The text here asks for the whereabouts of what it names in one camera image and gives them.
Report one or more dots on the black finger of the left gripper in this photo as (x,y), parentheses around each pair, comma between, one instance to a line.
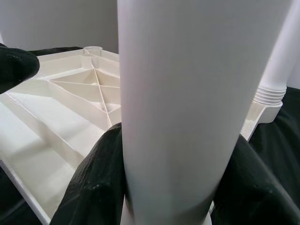
(16,68)

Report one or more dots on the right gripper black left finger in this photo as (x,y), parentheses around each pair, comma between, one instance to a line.
(98,187)

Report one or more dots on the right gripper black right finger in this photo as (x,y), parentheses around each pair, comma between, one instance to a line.
(253,201)

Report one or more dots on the white plastic table top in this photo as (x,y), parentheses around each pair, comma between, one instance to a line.
(58,131)

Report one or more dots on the white plastic table leg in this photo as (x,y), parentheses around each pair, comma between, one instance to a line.
(281,58)
(187,93)

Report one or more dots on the black tablecloth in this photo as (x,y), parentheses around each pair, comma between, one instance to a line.
(288,112)

